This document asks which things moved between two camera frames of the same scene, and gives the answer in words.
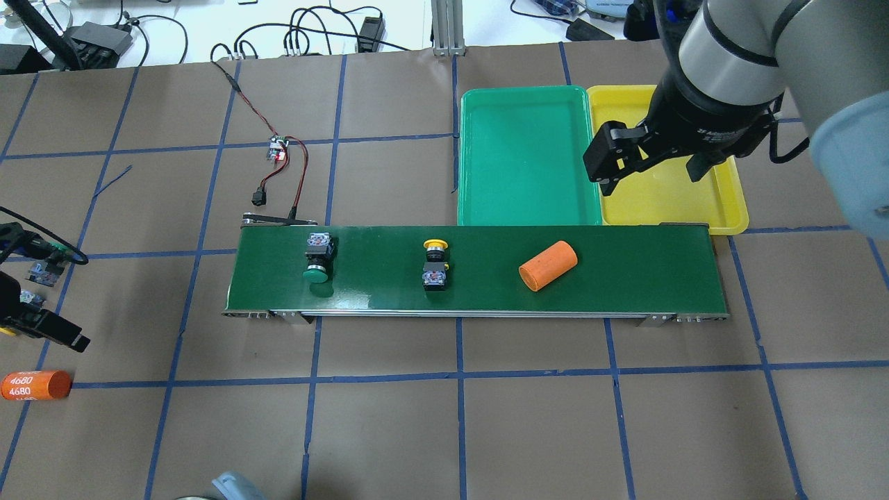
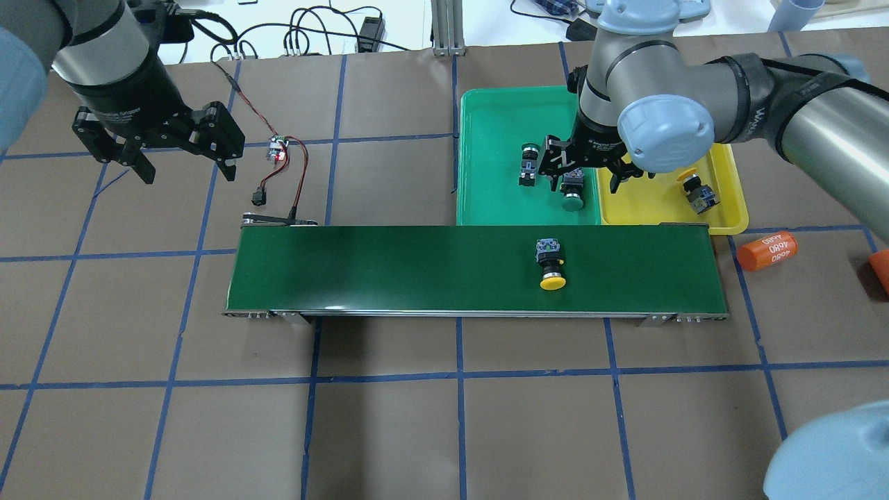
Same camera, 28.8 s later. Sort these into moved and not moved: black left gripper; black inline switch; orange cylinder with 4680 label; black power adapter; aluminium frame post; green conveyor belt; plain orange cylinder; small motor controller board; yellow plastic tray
Moved: plain orange cylinder; orange cylinder with 4680 label; black left gripper
Not moved: aluminium frame post; black power adapter; small motor controller board; black inline switch; yellow plastic tray; green conveyor belt
